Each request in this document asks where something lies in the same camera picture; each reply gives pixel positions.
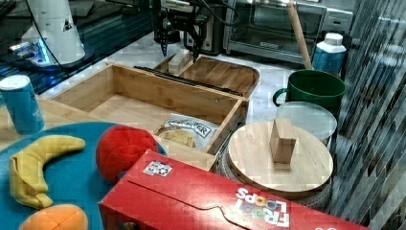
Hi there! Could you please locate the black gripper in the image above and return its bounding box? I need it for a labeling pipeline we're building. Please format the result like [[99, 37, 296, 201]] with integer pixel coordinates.
[[152, 0, 208, 61]]

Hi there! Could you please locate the pale butter stick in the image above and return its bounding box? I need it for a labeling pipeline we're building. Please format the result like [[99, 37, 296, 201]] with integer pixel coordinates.
[[168, 49, 189, 74]]

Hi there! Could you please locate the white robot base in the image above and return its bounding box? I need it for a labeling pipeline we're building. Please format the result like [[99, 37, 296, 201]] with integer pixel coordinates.
[[10, 0, 85, 67]]

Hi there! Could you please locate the dark wooden cutting board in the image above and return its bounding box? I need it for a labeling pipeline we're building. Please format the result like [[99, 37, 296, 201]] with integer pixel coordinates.
[[153, 53, 260, 99]]

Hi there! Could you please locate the silver toaster oven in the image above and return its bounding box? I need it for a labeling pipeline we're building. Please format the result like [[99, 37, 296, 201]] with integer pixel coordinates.
[[223, 0, 355, 64]]

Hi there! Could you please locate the light wooden drawer box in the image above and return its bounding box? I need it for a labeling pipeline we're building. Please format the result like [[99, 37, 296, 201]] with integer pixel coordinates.
[[51, 64, 249, 171]]

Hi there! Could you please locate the white snack bag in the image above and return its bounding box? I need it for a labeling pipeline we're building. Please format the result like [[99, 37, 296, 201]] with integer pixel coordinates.
[[155, 113, 219, 150]]

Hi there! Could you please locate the wooden rolling pin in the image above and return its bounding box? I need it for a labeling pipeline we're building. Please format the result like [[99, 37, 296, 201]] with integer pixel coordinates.
[[286, 1, 313, 70]]

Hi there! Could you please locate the red plush apple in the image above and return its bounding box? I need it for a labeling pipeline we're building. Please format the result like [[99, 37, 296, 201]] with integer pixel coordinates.
[[96, 125, 158, 183]]

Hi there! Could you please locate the round wooden lid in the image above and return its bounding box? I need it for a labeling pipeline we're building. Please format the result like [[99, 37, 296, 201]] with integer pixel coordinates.
[[228, 119, 333, 198]]

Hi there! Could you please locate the green pot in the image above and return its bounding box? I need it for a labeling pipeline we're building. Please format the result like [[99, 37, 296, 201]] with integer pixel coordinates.
[[272, 70, 346, 116]]

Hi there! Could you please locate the blue white-capped bottle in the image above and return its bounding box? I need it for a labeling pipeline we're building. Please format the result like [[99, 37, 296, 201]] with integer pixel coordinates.
[[312, 33, 347, 75]]

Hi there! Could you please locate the clear plastic round lid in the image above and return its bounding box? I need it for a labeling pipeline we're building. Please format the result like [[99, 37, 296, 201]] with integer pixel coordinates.
[[276, 102, 337, 141]]

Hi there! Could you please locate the red Froot Loops box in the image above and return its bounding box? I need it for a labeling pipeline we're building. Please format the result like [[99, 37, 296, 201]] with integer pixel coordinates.
[[99, 152, 370, 230]]

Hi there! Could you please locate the blue cylindrical can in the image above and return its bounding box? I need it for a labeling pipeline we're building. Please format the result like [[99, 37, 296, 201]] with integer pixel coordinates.
[[0, 75, 45, 135]]

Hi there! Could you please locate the blue round plate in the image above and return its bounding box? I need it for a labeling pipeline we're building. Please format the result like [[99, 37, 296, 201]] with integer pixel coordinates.
[[0, 122, 113, 230]]

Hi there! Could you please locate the yellow plush banana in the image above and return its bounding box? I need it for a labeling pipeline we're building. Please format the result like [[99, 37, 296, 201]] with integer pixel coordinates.
[[9, 135, 85, 210]]

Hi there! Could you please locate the orange plush fruit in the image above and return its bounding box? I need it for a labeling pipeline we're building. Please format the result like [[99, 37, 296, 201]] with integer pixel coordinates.
[[18, 204, 89, 230]]

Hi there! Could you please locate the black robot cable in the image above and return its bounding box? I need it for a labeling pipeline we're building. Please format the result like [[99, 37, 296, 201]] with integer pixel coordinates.
[[194, 0, 241, 28]]

